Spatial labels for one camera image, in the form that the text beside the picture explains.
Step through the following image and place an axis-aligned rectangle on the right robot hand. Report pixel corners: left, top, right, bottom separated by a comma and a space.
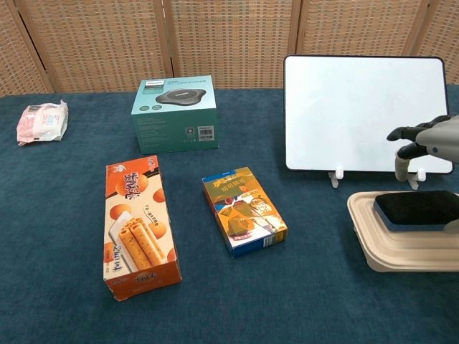
386, 114, 459, 234

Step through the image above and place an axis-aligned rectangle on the black blue eraser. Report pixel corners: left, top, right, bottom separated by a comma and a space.
372, 189, 459, 232

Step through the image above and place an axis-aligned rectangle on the white magnetic whiteboard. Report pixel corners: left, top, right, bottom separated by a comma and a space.
283, 54, 455, 176

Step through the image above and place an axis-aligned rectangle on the beige pulp food container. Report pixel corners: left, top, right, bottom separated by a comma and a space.
346, 191, 459, 274

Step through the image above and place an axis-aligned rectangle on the blue yellow snack box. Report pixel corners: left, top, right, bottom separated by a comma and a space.
201, 166, 289, 259

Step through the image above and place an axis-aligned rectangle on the teal table cloth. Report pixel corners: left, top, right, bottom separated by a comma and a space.
0, 87, 459, 344

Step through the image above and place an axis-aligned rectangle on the woven wooden folding screen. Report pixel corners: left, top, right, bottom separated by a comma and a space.
0, 0, 459, 97

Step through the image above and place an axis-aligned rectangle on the teal speakerphone box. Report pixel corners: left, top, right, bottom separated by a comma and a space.
130, 75, 219, 156

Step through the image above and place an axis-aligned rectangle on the orange egg roll box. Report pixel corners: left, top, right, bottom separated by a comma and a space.
103, 154, 183, 302

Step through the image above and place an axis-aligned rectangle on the pink white tissue packet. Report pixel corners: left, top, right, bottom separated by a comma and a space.
16, 99, 70, 147

